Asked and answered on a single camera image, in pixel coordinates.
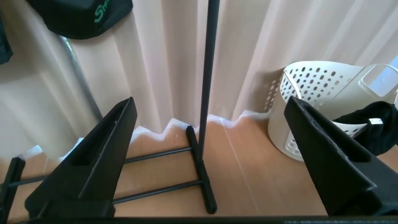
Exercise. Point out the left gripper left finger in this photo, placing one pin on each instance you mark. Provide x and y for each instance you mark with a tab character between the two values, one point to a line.
93	174

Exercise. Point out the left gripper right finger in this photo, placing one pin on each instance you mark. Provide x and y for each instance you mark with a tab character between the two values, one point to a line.
335	186

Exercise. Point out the black t-shirt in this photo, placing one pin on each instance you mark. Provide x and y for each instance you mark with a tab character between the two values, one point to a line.
379	130

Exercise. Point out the black shorts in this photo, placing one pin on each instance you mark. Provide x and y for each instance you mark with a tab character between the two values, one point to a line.
71	18

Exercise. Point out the white laundry basket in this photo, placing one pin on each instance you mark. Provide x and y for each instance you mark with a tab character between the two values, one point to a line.
326	93

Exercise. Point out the black clothes rack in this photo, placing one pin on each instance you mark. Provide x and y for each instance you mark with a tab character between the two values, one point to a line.
210	62

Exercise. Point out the beige curtain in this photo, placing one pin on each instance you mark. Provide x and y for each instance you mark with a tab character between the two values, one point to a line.
264	37

